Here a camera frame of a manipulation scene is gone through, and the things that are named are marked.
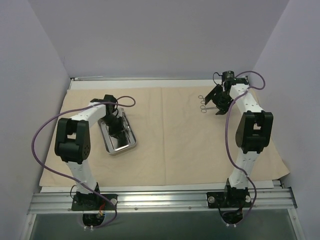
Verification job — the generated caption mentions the steel surgical scissors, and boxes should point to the steel surgical scissors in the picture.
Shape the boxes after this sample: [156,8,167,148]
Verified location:
[200,105,217,114]

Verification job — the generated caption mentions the steel instrument tray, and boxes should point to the steel instrument tray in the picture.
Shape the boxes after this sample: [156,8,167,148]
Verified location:
[98,108,137,155]

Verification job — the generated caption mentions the steel forceps with ring handles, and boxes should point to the steel forceps with ring handles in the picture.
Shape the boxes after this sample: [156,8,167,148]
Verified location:
[198,95,206,105]

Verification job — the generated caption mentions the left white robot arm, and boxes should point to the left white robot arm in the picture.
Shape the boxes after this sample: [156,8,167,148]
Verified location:
[54,94,125,210]

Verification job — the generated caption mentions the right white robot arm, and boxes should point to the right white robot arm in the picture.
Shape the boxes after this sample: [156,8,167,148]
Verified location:
[200,70,274,207]

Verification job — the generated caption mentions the back aluminium rail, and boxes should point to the back aluminium rail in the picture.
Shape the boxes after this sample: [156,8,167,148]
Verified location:
[71,76,212,81]

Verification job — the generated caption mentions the aluminium rail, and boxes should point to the aluminium rail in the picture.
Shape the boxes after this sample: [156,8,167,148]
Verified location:
[27,188,296,214]
[71,76,212,81]

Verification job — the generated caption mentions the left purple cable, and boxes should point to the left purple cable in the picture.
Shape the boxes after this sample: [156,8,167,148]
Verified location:
[31,95,137,230]

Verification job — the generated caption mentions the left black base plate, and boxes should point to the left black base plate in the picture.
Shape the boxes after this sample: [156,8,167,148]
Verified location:
[71,192,118,211]

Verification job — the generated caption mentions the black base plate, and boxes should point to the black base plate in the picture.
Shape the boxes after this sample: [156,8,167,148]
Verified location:
[71,192,118,211]
[206,191,252,209]

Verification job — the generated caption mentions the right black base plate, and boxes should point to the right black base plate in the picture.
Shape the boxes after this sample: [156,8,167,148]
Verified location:
[206,191,252,209]

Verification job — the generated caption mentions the front aluminium rail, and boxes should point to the front aluminium rail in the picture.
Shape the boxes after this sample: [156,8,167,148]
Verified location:
[27,188,296,214]

